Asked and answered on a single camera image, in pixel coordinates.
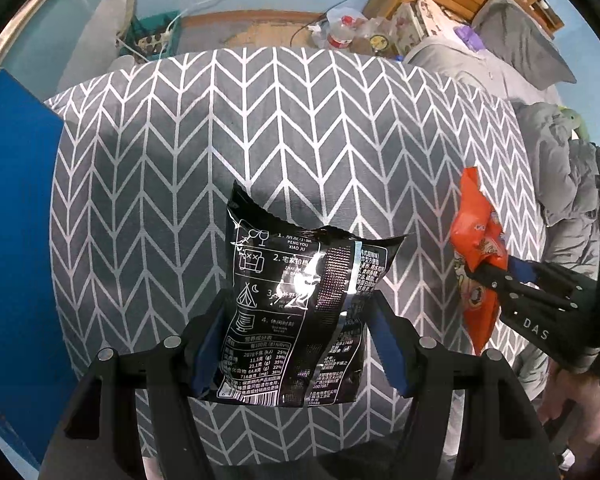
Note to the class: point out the red cap plastic bottle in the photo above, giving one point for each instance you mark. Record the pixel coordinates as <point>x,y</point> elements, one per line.
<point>341,34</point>

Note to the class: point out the blue storage box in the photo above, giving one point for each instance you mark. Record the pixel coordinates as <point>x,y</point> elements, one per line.
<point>15,240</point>

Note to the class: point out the person's right hand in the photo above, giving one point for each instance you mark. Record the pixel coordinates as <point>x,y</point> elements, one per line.
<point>575,400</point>

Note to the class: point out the white power strip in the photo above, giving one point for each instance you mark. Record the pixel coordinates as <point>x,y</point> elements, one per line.
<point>155,42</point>

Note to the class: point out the grey chevron tablecloth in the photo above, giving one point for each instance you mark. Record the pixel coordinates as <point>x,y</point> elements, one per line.
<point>280,130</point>

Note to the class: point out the purple toy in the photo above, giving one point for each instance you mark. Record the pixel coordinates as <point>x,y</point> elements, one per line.
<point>467,37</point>

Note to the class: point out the green plush toy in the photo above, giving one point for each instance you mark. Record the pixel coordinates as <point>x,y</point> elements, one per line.
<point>572,120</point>

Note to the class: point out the crumpled grey quilt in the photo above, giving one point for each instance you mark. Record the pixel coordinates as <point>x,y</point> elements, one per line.
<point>560,180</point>

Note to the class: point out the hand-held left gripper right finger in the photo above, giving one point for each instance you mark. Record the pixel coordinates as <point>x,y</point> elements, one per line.
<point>390,347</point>

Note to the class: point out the wooden board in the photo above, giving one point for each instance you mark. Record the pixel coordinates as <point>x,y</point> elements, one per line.
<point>250,25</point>

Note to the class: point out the clear plastic bag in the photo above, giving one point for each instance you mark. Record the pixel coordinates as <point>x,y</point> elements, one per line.
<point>360,30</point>

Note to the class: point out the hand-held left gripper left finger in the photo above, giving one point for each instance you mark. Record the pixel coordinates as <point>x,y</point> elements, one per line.
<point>207,355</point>

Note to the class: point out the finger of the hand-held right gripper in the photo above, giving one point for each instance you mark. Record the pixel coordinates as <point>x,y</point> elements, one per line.
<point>485,277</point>
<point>524,270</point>

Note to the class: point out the grey bed sheet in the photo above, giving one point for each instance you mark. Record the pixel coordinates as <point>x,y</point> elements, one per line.
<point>475,70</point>

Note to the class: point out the yellow lid jar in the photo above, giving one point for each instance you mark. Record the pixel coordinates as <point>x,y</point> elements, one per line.
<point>378,43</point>

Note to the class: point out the orange snack bag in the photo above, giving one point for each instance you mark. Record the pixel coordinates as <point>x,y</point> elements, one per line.
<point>475,240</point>

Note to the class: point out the floral printed box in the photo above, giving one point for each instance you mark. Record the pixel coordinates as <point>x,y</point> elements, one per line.
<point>425,22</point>

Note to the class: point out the silver curtain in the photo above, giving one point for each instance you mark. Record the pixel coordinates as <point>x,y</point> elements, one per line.
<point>100,40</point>

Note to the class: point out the black snack bag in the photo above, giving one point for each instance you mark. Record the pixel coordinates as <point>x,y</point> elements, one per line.
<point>290,310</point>

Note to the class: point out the grey pillow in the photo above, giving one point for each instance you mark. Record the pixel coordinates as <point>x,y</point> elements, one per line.
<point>525,40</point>

